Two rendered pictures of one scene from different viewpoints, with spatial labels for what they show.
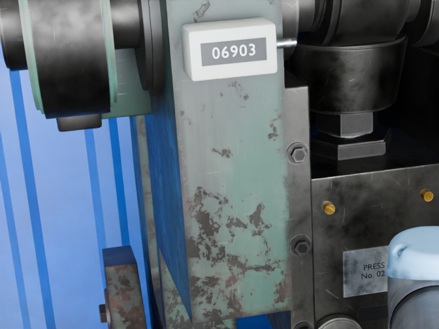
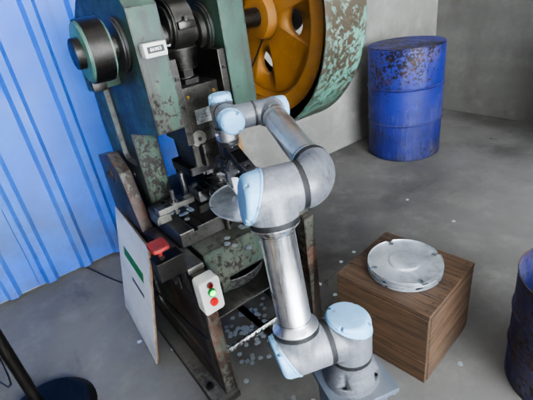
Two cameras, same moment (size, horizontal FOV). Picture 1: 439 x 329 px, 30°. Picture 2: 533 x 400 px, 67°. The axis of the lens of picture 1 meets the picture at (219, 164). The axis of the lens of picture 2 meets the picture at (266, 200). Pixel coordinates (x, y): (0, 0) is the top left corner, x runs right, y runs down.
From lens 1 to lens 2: 66 cm
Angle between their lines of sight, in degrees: 23
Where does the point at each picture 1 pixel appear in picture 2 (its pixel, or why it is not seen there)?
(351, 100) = (185, 65)
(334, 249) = (192, 109)
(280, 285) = (180, 120)
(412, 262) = (215, 98)
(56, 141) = (51, 129)
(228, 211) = (162, 99)
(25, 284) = (54, 194)
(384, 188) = (201, 89)
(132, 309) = (122, 165)
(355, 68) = (185, 55)
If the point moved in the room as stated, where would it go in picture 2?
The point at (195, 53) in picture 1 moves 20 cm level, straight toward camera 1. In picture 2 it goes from (145, 50) to (165, 56)
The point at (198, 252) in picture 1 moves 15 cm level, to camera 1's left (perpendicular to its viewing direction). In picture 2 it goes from (155, 113) to (106, 125)
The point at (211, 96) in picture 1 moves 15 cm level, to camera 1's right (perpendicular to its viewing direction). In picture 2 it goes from (150, 65) to (197, 55)
